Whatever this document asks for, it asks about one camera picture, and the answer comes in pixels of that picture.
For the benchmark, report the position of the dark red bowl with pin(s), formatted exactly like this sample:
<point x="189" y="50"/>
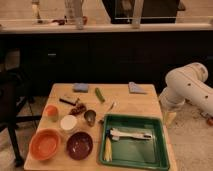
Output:
<point x="79" y="145"/>

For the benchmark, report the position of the orange bowl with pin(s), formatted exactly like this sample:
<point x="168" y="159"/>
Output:
<point x="44" y="144"/>

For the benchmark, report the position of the yellow corn cob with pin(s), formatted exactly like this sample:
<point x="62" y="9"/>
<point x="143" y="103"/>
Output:
<point x="108" y="150"/>

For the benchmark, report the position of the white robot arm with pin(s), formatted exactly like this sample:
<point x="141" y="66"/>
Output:
<point x="187" y="83"/>

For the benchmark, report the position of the black chair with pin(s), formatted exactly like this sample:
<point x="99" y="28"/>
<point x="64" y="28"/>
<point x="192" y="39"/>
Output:
<point x="14" y="93"/>

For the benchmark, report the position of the white round container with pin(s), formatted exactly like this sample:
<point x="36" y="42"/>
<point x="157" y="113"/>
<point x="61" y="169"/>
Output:
<point x="68" y="123"/>

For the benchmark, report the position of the small orange cup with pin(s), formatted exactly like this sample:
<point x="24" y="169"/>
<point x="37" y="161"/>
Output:
<point x="51" y="112"/>

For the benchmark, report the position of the blue sponge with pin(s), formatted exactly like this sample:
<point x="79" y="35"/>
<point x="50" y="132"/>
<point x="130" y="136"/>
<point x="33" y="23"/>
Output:
<point x="81" y="87"/>

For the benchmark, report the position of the metal cup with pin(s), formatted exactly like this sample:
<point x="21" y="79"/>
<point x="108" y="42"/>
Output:
<point x="90" y="117"/>

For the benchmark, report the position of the green plastic tray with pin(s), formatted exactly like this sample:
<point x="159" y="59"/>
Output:
<point x="135" y="153"/>

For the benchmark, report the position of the brown dried fruit cluster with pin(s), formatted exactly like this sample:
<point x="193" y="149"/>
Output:
<point x="78" y="109"/>

